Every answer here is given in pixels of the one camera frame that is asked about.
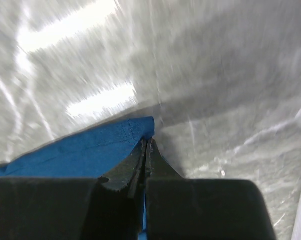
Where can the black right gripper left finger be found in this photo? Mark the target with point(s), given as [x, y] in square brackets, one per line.
[109, 207]

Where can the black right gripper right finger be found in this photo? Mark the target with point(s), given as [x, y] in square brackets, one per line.
[180, 208]

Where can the blue Mickey t-shirt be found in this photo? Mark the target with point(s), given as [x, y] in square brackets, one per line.
[88, 154]

